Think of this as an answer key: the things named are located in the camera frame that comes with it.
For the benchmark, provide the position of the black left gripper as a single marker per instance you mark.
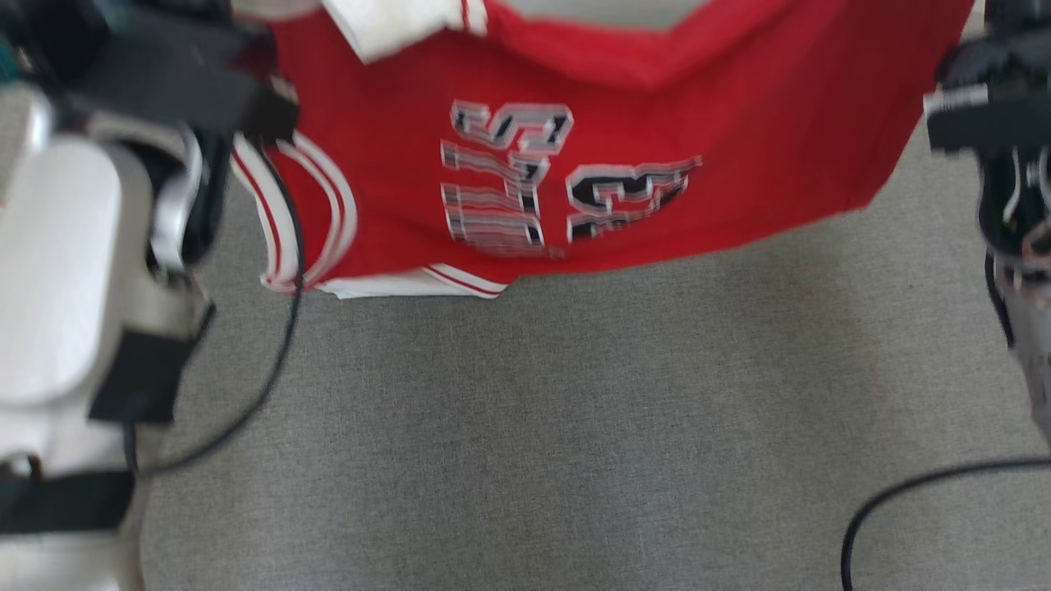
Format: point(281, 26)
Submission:
point(164, 11)

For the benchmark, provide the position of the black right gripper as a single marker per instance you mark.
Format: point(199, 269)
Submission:
point(1006, 41)

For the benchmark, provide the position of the red and white basketball jersey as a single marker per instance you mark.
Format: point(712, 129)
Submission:
point(657, 123)

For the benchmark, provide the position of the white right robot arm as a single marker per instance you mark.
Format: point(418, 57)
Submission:
point(1030, 328)

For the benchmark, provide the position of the grey fabric sofa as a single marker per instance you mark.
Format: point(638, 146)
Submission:
point(575, 427)

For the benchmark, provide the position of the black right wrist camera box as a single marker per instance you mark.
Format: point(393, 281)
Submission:
point(985, 119)

